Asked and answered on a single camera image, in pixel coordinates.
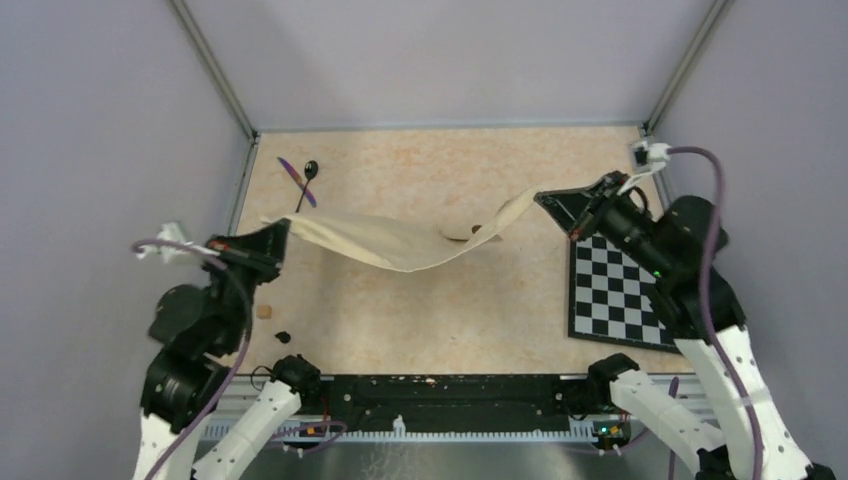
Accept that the small black object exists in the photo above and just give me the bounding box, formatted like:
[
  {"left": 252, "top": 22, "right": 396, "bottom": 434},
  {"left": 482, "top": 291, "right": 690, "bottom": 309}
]
[{"left": 275, "top": 331, "right": 291, "bottom": 344}]

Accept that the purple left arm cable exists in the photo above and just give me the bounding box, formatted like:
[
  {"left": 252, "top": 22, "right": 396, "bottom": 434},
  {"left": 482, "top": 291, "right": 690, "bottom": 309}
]
[{"left": 131, "top": 238, "right": 349, "bottom": 480}]

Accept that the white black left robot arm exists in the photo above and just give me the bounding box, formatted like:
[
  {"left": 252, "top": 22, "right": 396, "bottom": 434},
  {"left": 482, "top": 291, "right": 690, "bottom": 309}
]
[{"left": 131, "top": 219, "right": 322, "bottom": 479}]

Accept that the aluminium front rail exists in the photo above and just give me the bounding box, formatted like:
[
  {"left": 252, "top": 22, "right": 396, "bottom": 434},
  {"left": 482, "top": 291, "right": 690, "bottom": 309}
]
[{"left": 271, "top": 374, "right": 641, "bottom": 444}]

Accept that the iridescent purple knife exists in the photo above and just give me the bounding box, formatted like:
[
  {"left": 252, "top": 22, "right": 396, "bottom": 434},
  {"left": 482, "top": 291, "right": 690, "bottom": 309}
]
[{"left": 277, "top": 157, "right": 305, "bottom": 191}]

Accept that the cream cloth napkin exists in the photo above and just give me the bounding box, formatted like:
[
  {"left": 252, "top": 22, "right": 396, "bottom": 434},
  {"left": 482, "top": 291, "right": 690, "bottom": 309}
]
[{"left": 278, "top": 186, "right": 541, "bottom": 273}]

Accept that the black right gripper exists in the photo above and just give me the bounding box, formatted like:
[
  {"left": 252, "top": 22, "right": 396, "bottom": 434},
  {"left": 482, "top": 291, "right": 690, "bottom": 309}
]
[{"left": 535, "top": 169, "right": 674, "bottom": 279}]

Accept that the black spoon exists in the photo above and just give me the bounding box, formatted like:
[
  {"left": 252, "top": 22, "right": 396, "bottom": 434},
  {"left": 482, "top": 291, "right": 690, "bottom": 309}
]
[{"left": 295, "top": 160, "right": 320, "bottom": 213}]

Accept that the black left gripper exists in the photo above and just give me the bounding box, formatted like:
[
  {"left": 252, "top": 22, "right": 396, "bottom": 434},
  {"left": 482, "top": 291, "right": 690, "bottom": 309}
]
[{"left": 201, "top": 216, "right": 293, "bottom": 351}]

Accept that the black white checkerboard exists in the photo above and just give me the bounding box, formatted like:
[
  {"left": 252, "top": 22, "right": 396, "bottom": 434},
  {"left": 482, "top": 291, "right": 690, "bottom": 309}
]
[{"left": 567, "top": 235, "right": 678, "bottom": 353}]

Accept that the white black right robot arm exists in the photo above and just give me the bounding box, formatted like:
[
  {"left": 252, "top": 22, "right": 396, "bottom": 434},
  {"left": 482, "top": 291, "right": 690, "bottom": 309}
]
[{"left": 534, "top": 171, "right": 834, "bottom": 479}]

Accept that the small tan block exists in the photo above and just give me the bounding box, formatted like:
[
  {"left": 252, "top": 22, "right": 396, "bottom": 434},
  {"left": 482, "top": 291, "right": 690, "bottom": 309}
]
[{"left": 256, "top": 305, "right": 274, "bottom": 320}]

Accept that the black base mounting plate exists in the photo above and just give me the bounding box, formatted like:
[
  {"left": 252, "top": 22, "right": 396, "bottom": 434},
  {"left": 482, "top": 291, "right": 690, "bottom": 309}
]
[{"left": 300, "top": 374, "right": 624, "bottom": 433}]

